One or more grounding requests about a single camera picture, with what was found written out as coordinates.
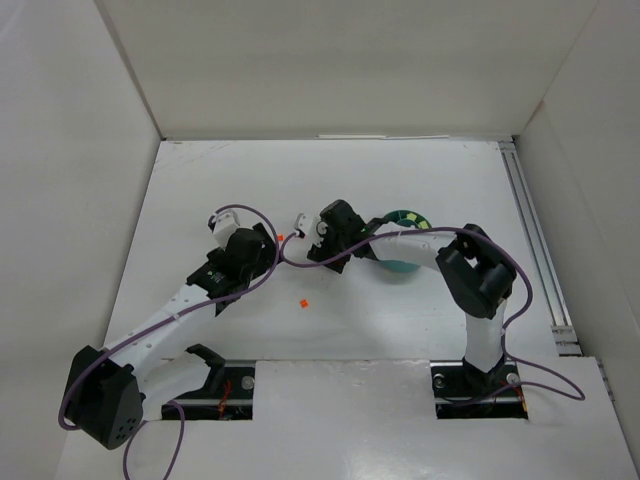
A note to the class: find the aluminium rail right edge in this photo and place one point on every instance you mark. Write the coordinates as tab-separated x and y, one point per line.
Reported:
562	328

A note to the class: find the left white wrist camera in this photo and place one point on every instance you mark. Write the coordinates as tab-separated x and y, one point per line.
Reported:
223	225

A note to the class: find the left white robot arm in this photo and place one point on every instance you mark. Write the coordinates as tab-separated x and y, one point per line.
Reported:
109	388

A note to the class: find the teal round divided container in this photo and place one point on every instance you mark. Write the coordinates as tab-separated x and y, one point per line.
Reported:
401	252

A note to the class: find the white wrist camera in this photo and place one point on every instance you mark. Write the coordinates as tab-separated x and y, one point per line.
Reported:
308	227
223	225

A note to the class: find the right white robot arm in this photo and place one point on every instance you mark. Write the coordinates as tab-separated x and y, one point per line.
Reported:
479	278

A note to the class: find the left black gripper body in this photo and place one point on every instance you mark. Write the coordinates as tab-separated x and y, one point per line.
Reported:
265	240

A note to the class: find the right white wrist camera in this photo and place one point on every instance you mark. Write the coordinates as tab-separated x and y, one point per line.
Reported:
308	227

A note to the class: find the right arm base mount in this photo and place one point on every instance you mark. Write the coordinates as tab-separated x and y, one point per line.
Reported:
463	392

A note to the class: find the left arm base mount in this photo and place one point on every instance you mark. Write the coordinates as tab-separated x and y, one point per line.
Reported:
226	394

